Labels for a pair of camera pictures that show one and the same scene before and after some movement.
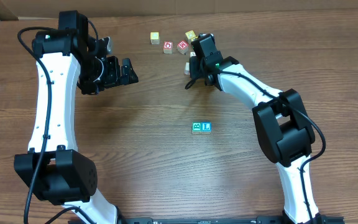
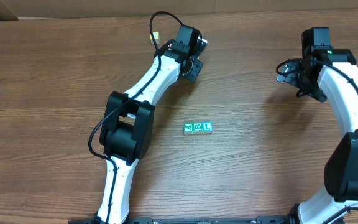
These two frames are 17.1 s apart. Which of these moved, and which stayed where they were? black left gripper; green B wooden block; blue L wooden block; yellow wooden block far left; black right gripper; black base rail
Moved: black left gripper; black right gripper
Stayed: black base rail; green B wooden block; blue L wooden block; yellow wooden block far left
